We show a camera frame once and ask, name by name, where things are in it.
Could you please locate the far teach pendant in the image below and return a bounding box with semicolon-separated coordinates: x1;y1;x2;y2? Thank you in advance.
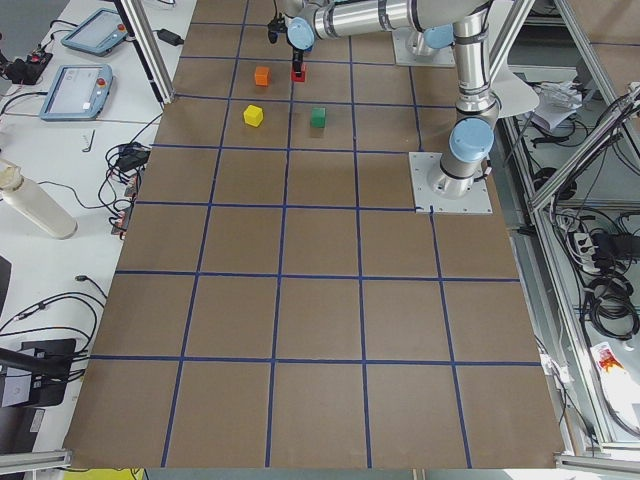
61;8;128;57

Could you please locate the hex key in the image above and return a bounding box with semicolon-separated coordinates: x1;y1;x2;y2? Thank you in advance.
81;130;96;153

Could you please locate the white power strip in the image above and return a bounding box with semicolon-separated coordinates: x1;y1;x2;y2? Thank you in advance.
568;231;600;275

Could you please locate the red wooden block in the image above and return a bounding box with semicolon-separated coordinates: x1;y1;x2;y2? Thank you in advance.
291;70;306;83

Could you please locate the white bottle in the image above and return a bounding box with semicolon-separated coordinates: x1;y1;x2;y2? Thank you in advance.
1;159;78;240

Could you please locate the yellow wooden block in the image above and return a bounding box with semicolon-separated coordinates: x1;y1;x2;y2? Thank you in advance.
243;104;264;128

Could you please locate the near teach pendant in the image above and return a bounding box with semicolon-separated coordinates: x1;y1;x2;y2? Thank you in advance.
39;64;113;121

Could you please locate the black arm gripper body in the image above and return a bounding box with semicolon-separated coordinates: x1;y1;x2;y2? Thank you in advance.
292;48;304;63

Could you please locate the black monitor stand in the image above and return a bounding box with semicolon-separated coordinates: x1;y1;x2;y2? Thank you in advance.
1;339;76;408

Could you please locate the orange wooden block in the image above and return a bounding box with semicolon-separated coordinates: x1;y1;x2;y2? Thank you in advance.
254;66;271;87

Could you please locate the black power adapter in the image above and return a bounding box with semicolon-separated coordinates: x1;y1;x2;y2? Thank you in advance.
157;29;184;46

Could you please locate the green wooden block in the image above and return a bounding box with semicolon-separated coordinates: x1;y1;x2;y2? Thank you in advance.
310;107;327;129

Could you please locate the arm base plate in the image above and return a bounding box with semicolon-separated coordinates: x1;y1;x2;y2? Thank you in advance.
408;152;493;215
392;24;455;68

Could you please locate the teach pendant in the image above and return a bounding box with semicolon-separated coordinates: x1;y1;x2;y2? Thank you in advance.
61;8;128;57
39;64;113;121

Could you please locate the aluminium frame rail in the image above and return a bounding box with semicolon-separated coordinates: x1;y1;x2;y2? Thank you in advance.
114;0;175;105

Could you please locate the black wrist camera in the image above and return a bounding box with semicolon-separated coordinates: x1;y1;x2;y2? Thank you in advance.
267;17;287;44

